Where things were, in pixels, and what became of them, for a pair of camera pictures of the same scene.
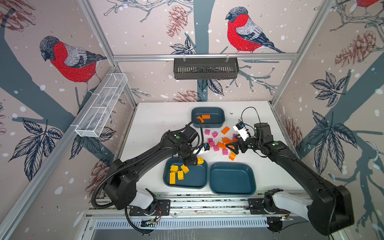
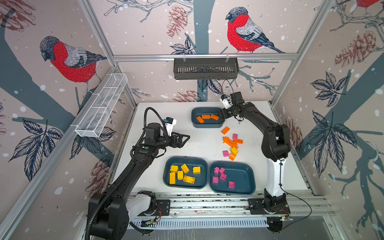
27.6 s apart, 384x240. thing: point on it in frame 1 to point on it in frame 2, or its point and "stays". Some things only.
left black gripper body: [188, 156] to [166, 141]
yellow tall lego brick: [180, 175] stays
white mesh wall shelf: [100, 106] stays
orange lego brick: [201, 119] stays
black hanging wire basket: [207, 69] stays
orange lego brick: [221, 145] to [215, 117]
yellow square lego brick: [200, 160] to [196, 170]
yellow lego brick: [174, 168] stays
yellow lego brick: [185, 168] stays
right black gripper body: [250, 143] to [230, 112]
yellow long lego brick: [172, 178] stays
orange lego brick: [232, 156] stays
